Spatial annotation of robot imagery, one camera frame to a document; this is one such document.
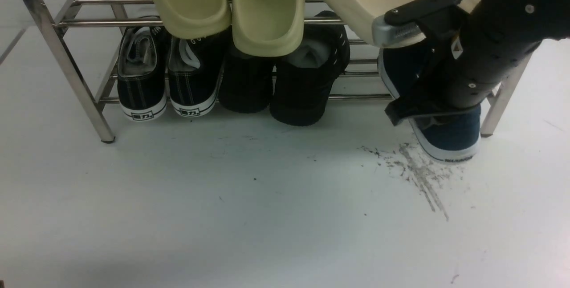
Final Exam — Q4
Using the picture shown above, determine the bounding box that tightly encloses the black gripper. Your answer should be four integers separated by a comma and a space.
385, 3, 542, 126

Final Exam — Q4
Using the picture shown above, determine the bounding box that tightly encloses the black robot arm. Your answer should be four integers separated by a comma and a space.
373, 0, 569, 126

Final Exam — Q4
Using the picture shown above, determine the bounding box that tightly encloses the stainless steel shoe rack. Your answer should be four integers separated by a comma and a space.
22, 0, 530, 144

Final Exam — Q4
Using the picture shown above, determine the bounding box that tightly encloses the black slip-on shoe right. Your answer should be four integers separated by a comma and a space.
269, 24, 350, 126

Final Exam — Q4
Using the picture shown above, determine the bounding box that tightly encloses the black slip-on shoe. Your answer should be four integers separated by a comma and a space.
218, 43, 275, 114
269, 24, 350, 126

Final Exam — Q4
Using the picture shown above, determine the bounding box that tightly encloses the yellow-green slipper right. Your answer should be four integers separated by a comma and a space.
232, 0, 305, 57

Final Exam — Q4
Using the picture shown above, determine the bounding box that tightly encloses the black slip-on shoe left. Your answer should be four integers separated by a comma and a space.
218, 43, 275, 114

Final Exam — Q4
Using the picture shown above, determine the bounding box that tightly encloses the black canvas sneaker right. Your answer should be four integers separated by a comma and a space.
167, 28, 232, 118

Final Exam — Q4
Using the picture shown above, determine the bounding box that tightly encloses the black canvas sneaker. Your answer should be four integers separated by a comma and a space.
117, 25, 171, 122
167, 28, 232, 118

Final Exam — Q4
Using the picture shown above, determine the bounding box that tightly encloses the black canvas sneaker left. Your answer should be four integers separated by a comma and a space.
117, 25, 171, 122

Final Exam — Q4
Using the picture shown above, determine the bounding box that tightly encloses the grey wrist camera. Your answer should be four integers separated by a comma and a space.
372, 0, 466, 48

